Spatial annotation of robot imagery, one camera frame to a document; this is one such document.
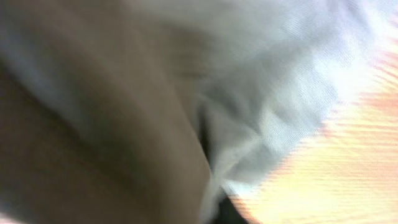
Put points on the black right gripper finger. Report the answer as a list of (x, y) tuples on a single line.
[(228, 214)]

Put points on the grey shorts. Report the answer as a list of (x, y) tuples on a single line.
[(266, 74)]

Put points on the brown cardboard box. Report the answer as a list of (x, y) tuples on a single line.
[(110, 69)]

